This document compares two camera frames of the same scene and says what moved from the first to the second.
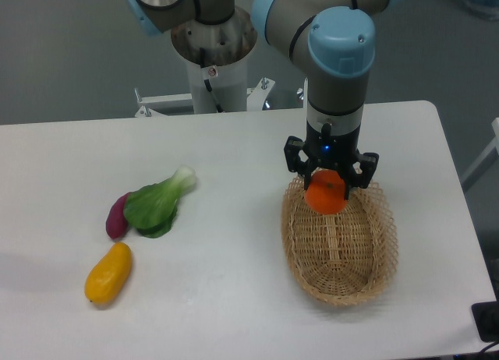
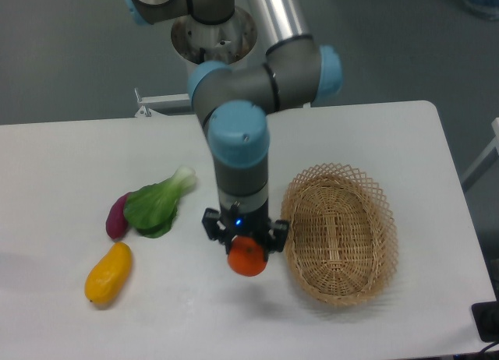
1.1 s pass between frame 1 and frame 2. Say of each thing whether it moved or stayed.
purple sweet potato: stayed
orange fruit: moved
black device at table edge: stayed
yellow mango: stayed
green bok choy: stayed
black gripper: moved
